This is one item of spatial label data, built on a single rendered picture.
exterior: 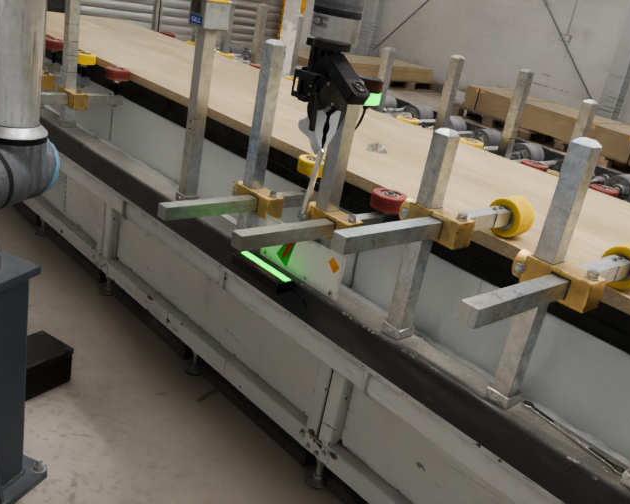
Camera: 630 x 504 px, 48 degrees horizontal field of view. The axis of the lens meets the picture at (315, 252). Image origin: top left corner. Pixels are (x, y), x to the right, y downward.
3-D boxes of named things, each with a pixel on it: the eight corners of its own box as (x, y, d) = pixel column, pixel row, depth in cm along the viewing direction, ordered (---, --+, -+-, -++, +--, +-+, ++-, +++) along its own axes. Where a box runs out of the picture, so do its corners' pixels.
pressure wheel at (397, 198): (380, 248, 153) (392, 199, 148) (355, 235, 158) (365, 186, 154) (404, 244, 158) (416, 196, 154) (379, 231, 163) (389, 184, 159)
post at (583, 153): (502, 414, 120) (593, 142, 102) (485, 403, 122) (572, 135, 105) (513, 408, 122) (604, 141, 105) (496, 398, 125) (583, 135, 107)
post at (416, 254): (389, 369, 138) (450, 131, 121) (376, 360, 140) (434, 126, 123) (400, 365, 141) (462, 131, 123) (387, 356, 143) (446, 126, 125)
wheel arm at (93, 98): (-10, 105, 210) (-10, 91, 208) (-15, 102, 212) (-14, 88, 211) (122, 107, 239) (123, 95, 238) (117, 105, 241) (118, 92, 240)
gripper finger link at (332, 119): (312, 146, 142) (321, 101, 138) (332, 155, 138) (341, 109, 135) (301, 147, 140) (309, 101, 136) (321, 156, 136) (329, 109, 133)
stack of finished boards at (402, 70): (431, 81, 1027) (434, 70, 1021) (305, 72, 871) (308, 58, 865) (394, 70, 1078) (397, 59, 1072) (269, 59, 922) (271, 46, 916)
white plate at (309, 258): (334, 302, 146) (343, 259, 142) (258, 253, 163) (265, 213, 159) (336, 302, 146) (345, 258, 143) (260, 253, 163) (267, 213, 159)
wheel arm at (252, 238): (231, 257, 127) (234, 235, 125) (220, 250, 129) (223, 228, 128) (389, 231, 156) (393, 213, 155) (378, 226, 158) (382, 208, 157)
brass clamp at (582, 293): (580, 315, 106) (591, 285, 104) (505, 278, 115) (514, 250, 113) (598, 307, 110) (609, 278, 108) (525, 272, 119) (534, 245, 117)
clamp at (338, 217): (343, 248, 142) (348, 225, 140) (300, 223, 151) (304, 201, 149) (362, 244, 146) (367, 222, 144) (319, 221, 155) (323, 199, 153)
